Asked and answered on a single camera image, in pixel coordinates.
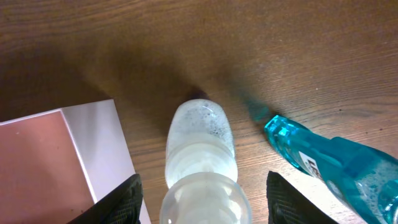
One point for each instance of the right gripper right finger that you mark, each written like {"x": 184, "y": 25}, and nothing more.
{"x": 288, "y": 206}

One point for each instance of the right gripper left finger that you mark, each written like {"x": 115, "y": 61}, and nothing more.
{"x": 121, "y": 206}

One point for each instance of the dark purple pump bottle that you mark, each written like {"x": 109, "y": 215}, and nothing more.
{"x": 201, "y": 170}

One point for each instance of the blue Listerine mouthwash bottle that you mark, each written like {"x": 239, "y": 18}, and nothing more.
{"x": 359, "y": 176}

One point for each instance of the white square cardboard box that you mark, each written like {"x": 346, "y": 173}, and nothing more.
{"x": 56, "y": 164}

